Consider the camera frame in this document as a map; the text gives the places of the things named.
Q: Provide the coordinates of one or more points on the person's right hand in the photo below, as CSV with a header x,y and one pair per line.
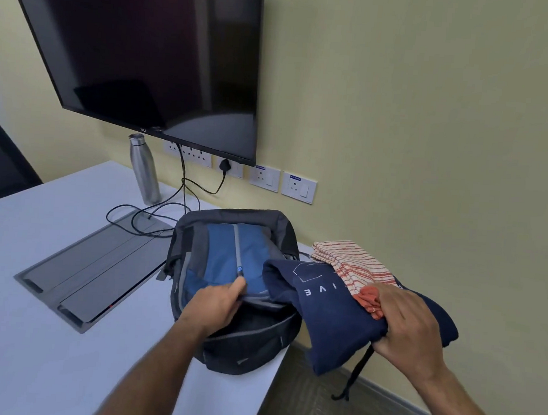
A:
x,y
410,331

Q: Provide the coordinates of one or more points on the person's left hand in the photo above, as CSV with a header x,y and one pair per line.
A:
x,y
211,306

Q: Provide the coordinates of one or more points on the black grey backpack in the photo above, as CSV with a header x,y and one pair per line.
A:
x,y
228,258

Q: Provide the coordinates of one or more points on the navy blue hoodie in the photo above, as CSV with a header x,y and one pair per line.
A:
x,y
336,321

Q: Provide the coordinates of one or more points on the red striped cloth clothes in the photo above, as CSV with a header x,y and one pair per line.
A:
x,y
354,267

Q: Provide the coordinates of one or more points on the person's left forearm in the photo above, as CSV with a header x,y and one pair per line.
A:
x,y
149,379

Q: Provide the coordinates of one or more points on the person's right forearm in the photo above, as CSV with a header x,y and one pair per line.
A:
x,y
466,410

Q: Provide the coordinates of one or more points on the white socket plate blue label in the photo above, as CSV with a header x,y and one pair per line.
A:
x,y
299,188
264,178

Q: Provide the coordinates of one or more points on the steel water bottle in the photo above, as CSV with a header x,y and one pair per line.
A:
x,y
145,172

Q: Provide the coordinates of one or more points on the black mesh back chair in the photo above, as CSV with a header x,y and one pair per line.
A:
x,y
1,162

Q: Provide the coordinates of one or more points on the black television screen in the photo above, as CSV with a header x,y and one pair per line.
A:
x,y
150,32

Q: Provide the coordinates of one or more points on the white wall switch plate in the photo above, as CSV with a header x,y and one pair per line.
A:
x,y
236,170

